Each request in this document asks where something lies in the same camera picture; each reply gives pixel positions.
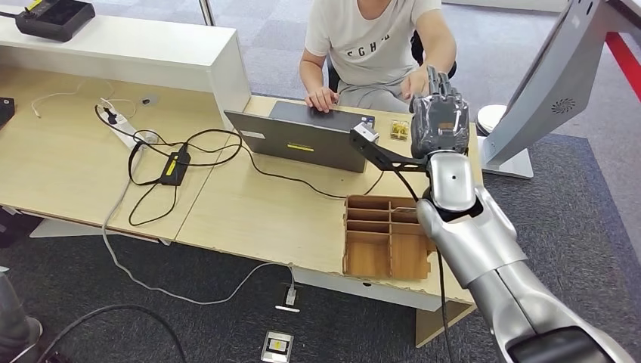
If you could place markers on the person's left hand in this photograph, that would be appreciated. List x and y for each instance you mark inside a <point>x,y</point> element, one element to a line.
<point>414,86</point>

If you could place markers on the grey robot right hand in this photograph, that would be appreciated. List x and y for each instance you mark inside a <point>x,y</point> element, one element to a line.
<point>440,125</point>

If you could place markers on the person's right hand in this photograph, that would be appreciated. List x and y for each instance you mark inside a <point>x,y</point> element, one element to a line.
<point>323,100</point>

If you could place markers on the wooden compartment organizer box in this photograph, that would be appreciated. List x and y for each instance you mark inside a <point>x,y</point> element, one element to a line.
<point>368,258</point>

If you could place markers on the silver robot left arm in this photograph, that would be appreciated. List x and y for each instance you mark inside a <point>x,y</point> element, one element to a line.
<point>12,315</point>

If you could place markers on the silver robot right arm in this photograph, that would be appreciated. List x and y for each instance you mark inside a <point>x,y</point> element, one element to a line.
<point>480,240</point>

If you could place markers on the person's right forearm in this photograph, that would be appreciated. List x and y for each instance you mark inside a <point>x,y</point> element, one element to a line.
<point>310,77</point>

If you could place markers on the person's left forearm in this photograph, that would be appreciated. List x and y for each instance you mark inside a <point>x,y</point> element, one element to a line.
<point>438,62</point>

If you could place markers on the person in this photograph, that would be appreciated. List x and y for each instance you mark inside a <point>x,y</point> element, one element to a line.
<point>370,50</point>

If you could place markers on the black office chair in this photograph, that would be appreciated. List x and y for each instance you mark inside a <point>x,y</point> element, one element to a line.
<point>416,47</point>

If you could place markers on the grey laptop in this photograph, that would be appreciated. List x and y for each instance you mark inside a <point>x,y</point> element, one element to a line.
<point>300,135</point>

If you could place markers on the small clear box yellow contents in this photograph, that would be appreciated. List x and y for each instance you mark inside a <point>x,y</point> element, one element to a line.
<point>398,130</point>

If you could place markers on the white round disc base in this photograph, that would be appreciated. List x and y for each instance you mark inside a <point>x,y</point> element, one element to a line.
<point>488,119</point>

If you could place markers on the grey kiosk stand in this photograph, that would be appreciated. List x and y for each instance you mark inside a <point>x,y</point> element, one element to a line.
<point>551,85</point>

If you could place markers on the light wood desk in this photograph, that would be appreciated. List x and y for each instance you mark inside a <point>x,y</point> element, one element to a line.
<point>280,220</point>
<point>60,165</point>

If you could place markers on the metal pole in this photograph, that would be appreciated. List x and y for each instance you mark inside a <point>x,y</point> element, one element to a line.
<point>206,12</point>

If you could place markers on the black power adapter yellow label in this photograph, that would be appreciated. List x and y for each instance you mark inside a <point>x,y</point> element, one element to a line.
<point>174,169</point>

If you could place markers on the small clear round disc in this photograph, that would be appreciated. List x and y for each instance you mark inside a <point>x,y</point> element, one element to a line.
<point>152,137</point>

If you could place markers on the red bar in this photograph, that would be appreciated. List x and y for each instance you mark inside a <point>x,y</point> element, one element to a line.
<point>626,62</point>

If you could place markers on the white power strip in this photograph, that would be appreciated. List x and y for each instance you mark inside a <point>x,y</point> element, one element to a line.
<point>125,131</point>

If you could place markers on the floor power socket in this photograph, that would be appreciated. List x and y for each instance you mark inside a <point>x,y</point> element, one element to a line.
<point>279,300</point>

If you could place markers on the white counter shelf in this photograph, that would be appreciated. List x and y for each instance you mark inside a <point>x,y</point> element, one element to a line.
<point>125,45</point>

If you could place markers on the silver floor box lid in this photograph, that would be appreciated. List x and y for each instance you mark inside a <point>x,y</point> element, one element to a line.
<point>277,346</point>

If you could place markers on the black device with yellow sticker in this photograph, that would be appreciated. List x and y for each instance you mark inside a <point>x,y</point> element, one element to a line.
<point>55,22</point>

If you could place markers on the flat black object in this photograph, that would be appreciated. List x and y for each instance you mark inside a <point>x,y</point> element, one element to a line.
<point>5,112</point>

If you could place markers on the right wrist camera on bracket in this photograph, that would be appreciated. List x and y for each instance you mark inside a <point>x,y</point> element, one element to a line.
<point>385,158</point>

